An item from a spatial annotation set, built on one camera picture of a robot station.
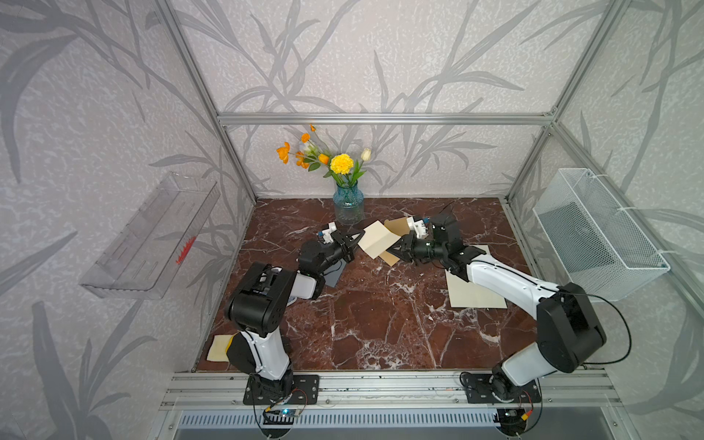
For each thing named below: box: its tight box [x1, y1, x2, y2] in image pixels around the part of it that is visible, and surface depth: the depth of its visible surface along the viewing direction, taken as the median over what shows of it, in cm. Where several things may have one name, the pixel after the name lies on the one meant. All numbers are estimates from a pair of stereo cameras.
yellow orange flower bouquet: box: [276, 124, 372, 187], surface depth 97 cm
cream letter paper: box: [357, 220, 402, 260], surface depth 85 cm
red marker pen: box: [176, 236, 198, 265], surface depth 66 cm
